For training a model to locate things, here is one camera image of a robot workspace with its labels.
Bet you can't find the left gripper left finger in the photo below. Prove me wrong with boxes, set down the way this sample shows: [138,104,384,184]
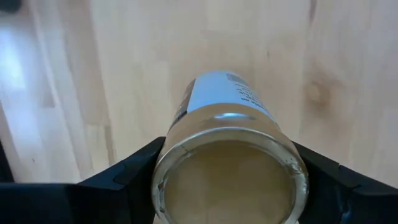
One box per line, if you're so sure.
[0,136,167,224]

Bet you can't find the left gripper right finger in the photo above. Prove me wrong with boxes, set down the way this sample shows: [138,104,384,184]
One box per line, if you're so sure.
[293,141,398,224]

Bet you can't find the tan-lidded glass spice jar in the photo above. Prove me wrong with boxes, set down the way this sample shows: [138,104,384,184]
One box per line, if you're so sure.
[151,70,310,224]

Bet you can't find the black aluminium table frame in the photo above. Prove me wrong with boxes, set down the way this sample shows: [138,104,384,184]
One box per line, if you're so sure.
[0,138,16,184]

